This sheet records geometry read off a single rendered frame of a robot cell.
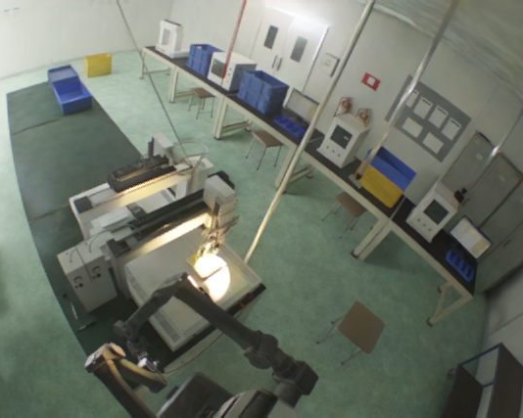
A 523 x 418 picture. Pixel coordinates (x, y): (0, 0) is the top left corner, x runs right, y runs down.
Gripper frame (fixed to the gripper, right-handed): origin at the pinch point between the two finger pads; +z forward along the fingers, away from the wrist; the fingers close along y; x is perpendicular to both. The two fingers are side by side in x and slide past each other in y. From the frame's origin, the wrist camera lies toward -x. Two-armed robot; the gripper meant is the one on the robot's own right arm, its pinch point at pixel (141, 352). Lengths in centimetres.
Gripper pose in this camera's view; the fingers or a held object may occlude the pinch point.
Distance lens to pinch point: 147.5
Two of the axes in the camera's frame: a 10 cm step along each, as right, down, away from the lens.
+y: -7.2, 3.1, -6.1
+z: -1.1, 8.3, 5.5
